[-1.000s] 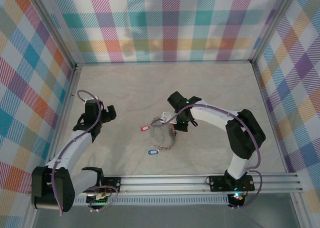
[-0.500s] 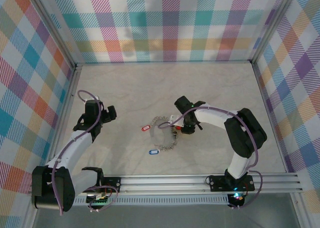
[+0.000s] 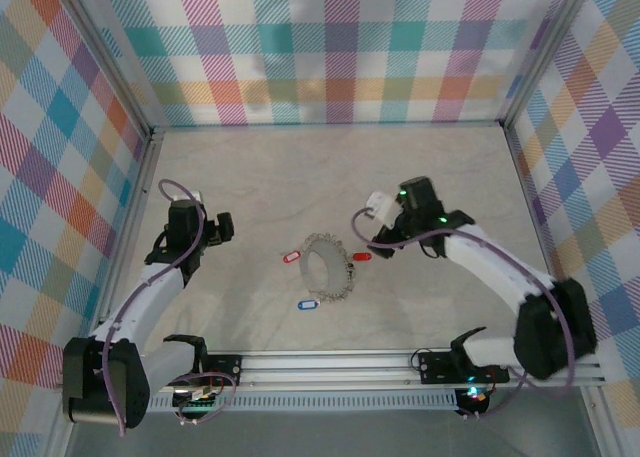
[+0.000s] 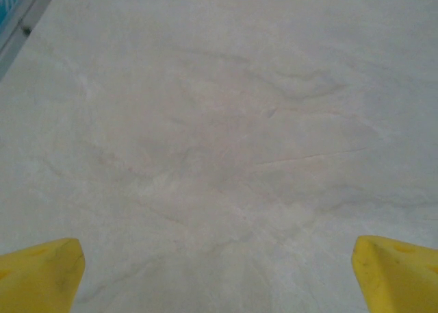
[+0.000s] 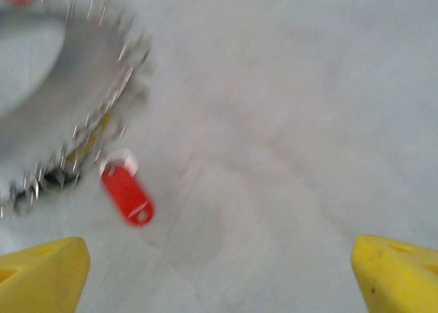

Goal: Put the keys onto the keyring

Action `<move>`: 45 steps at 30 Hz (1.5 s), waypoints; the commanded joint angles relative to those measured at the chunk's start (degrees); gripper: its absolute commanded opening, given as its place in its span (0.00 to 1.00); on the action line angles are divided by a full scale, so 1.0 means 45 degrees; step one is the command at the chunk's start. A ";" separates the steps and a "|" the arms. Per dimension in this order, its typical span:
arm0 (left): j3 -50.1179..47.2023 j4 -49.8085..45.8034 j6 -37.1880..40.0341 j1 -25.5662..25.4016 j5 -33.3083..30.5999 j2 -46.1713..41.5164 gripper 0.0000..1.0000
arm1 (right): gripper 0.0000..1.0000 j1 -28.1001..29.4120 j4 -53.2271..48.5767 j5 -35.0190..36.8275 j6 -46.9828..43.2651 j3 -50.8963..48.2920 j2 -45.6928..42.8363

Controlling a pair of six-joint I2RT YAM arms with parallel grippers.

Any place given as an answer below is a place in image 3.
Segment large wire keyring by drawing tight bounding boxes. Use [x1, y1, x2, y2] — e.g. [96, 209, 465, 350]
[298, 232, 357, 303]

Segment green circuit board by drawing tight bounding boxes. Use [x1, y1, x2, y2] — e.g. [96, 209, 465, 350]
[172, 389, 221, 411]

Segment circuit board with lit LED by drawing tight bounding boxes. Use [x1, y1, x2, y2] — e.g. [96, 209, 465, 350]
[457, 385, 490, 409]

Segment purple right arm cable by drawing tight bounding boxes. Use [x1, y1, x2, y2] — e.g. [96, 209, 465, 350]
[352, 207, 576, 421]

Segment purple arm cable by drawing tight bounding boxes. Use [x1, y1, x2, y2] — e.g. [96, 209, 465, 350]
[352, 207, 576, 421]
[102, 178, 239, 438]

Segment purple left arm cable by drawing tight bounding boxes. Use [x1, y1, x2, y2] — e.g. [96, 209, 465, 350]
[102, 178, 239, 438]

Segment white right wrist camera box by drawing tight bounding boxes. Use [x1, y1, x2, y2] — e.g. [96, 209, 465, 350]
[366, 190, 401, 228]

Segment aluminium floor edge rail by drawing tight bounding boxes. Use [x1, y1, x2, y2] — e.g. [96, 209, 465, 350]
[84, 126, 166, 353]
[502, 124, 581, 298]
[154, 120, 506, 130]

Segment black wire loop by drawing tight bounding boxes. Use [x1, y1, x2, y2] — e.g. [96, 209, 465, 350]
[410, 346, 436, 371]

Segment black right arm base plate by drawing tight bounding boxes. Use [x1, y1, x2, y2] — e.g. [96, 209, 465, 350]
[418, 349, 511, 385]

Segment aluminium mounting rail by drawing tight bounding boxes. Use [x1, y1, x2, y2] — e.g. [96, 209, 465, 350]
[54, 345, 604, 393]

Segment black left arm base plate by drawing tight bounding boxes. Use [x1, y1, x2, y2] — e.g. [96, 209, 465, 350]
[199, 355, 243, 389]

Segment slotted grey cable duct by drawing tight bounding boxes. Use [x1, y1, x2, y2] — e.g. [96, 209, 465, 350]
[147, 394, 459, 412]

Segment aluminium corner post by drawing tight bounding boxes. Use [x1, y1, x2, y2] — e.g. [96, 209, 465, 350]
[58, 0, 166, 134]
[499, 0, 596, 128]

